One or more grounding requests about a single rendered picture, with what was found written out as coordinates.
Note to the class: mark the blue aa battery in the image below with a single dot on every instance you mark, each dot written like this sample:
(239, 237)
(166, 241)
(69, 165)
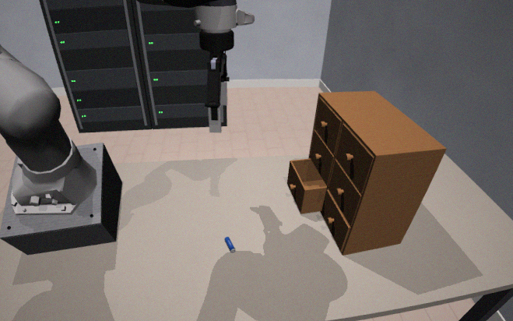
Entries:
(230, 245)

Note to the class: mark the brown wooden drawer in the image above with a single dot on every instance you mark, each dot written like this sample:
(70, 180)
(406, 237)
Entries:
(357, 158)
(328, 124)
(309, 194)
(322, 156)
(336, 222)
(348, 196)

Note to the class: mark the brown wooden chest of drawers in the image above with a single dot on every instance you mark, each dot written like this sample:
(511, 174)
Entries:
(406, 159)

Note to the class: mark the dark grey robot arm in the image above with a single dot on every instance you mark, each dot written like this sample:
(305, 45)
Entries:
(49, 163)

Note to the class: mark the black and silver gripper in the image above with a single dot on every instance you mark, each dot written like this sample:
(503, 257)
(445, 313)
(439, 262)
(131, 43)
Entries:
(216, 44)

